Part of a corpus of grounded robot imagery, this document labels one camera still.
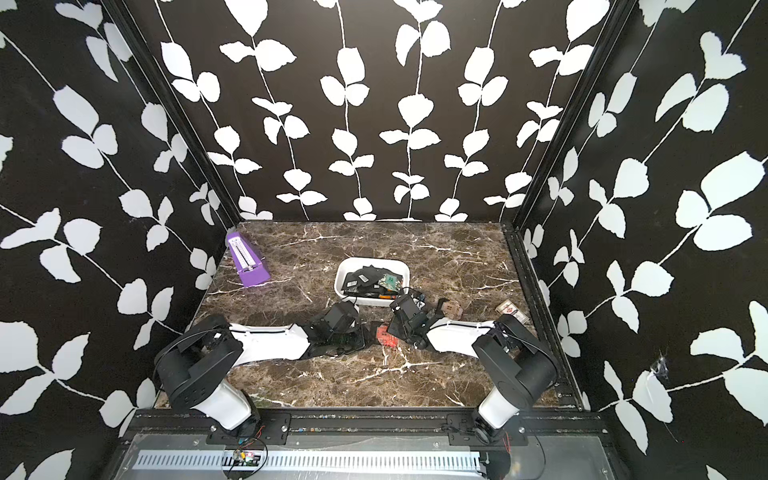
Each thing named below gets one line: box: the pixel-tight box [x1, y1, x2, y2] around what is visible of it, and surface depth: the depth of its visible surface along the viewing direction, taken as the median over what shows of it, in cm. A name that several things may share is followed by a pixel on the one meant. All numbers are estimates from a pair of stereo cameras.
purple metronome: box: [227, 232, 271, 288], surface depth 98 cm
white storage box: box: [334, 257, 410, 307], surface depth 100 cm
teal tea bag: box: [378, 274, 403, 291], surface depth 101 cm
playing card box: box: [494, 299, 530, 325], surface depth 97 cm
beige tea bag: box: [441, 301, 463, 320], surface depth 97 cm
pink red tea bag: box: [376, 325, 399, 348], surface depth 91 cm
